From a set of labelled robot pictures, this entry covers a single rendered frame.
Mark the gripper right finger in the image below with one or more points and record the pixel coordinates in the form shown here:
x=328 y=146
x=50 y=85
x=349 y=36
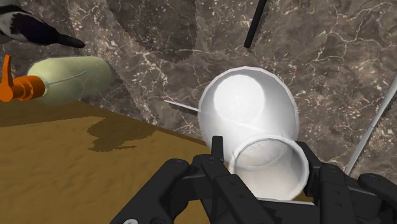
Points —
x=335 y=192

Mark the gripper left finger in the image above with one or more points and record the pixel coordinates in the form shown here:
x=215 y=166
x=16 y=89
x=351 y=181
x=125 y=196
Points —
x=229 y=192

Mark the white cup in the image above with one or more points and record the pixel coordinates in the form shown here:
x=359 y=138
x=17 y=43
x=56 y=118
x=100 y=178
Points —
x=276 y=180

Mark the long white rod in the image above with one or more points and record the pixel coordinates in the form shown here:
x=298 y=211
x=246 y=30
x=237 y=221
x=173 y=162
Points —
x=372 y=124

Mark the white bowl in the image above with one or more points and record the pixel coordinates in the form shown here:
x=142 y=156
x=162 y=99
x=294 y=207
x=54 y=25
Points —
x=242 y=99

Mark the thin white stick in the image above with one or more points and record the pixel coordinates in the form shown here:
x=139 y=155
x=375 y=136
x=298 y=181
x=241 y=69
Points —
x=183 y=106

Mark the black rod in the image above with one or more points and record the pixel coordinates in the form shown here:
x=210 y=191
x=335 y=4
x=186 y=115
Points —
x=255 y=24

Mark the green spray bottle orange nozzle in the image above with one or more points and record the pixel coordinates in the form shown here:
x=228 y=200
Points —
x=71 y=79

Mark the black and white bird figure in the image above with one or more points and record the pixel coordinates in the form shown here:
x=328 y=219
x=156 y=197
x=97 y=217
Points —
x=28 y=28

